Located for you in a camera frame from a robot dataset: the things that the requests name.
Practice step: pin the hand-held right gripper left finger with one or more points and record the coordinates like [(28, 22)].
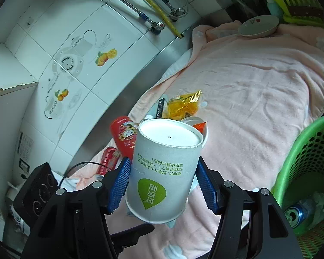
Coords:
[(120, 186)]

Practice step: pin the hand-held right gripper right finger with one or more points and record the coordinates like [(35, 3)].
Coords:
[(208, 187)]

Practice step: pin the red cola can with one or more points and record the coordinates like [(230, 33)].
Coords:
[(109, 157)]

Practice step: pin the white paper cup green logo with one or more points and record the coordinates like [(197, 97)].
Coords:
[(162, 167)]

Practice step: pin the green plastic basket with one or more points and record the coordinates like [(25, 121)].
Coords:
[(294, 156)]

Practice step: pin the orange wrapper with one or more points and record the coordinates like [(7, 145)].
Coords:
[(199, 126)]

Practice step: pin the clear plastic cup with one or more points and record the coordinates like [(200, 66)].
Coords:
[(197, 120)]

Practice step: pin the pale blue packet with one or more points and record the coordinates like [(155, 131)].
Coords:
[(152, 112)]

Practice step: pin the yellow snack packet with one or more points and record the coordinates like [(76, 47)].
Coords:
[(183, 105)]

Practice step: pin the black packet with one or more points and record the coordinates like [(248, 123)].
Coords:
[(161, 108)]

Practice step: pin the blue drink can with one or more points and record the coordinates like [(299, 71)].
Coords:
[(299, 213)]

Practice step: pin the pink towel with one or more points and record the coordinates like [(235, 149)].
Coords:
[(245, 86)]

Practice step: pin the crumpled white tissue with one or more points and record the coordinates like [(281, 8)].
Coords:
[(322, 202)]

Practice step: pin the teal bottle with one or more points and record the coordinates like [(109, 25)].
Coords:
[(274, 8)]

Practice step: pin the metal wall valve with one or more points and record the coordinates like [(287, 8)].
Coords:
[(179, 12), (158, 27)]

